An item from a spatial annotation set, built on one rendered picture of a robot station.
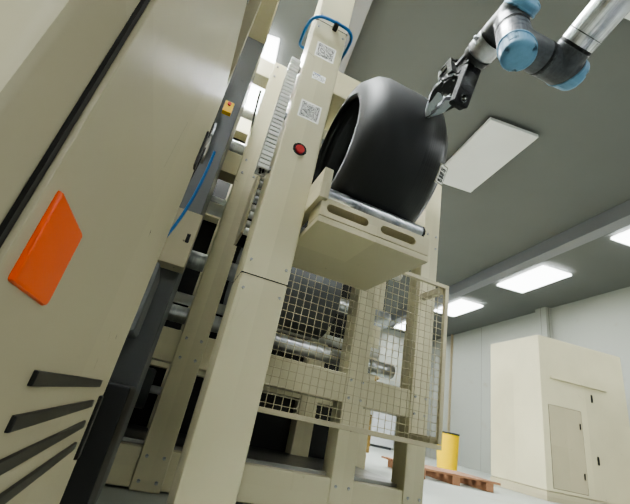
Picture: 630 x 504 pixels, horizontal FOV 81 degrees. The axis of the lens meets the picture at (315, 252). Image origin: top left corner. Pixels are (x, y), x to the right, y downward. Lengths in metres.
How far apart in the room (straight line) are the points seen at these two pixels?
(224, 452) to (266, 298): 0.36
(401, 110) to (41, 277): 1.09
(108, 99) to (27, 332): 0.11
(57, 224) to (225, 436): 0.80
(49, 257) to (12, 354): 0.05
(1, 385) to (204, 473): 0.76
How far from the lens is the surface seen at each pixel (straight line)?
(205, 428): 0.94
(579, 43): 1.08
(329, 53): 1.53
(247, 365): 0.95
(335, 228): 1.01
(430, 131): 1.22
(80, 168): 0.19
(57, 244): 0.19
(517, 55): 1.01
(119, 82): 0.21
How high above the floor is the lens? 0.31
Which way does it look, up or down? 24 degrees up
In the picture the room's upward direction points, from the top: 12 degrees clockwise
